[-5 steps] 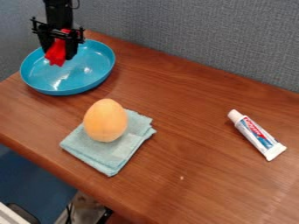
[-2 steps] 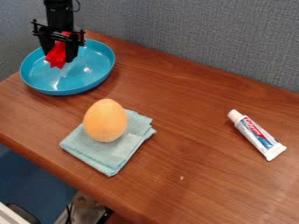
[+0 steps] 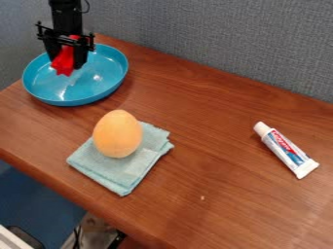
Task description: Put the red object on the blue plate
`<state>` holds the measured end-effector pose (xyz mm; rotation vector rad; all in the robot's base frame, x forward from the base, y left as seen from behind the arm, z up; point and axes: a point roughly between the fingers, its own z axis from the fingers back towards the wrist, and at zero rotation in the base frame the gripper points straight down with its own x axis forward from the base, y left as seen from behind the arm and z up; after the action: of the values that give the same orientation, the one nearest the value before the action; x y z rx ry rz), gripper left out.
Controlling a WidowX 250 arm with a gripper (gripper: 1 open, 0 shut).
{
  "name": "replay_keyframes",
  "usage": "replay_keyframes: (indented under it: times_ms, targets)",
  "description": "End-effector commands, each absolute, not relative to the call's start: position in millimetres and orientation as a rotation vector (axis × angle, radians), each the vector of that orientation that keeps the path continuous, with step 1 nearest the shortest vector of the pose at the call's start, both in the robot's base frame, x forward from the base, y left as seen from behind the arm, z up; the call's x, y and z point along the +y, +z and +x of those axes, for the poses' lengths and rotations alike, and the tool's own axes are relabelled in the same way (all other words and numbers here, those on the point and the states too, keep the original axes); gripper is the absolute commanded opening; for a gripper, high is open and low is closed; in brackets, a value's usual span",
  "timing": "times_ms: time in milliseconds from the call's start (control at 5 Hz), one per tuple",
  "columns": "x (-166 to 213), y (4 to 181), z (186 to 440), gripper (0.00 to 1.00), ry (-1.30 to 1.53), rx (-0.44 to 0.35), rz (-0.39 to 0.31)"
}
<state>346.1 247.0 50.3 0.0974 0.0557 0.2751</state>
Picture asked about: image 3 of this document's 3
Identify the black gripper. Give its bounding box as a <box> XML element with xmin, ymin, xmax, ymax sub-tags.
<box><xmin>36</xmin><ymin>0</ymin><xmax>95</xmax><ymax>70</ymax></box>

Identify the red plastic block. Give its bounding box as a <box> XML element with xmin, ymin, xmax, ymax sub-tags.
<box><xmin>51</xmin><ymin>45</ymin><xmax>73</xmax><ymax>77</ymax></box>

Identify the blue plate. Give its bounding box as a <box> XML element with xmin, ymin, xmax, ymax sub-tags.
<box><xmin>22</xmin><ymin>44</ymin><xmax>128</xmax><ymax>107</ymax></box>

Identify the orange egg-shaped object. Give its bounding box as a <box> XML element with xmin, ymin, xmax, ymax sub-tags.
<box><xmin>92</xmin><ymin>110</ymin><xmax>143</xmax><ymax>159</ymax></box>

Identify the light blue folded cloth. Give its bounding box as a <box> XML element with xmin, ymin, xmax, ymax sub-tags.
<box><xmin>67</xmin><ymin>122</ymin><xmax>174</xmax><ymax>196</ymax></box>

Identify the white toothpaste tube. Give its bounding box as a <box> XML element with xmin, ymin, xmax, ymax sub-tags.
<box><xmin>254</xmin><ymin>122</ymin><xmax>319</xmax><ymax>179</ymax></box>

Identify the black cable under table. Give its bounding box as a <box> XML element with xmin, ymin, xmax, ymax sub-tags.
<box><xmin>71</xmin><ymin>225</ymin><xmax>83</xmax><ymax>249</ymax></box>

